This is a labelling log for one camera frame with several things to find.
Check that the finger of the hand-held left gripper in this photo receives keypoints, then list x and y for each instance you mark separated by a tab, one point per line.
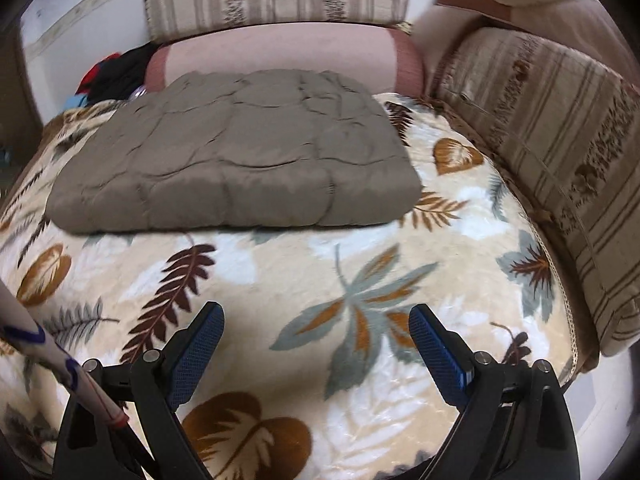
134	446

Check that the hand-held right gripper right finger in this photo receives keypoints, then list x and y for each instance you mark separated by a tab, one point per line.
440	357

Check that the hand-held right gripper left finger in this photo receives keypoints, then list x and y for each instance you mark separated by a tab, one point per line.
197	355

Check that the olive quilted hooded jacket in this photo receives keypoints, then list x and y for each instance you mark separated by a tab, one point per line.
240	160

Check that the pile of dark clothes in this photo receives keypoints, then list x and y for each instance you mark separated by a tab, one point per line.
120	72

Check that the leaf print blanket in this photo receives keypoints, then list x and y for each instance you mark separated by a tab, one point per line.
280	270

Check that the light blue cloth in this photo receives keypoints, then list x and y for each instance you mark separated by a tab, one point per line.
75	101

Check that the pink bolster cushion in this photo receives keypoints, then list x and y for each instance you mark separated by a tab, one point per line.
300	47

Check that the brown sofa backrest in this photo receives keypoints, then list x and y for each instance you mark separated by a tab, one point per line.
595	30

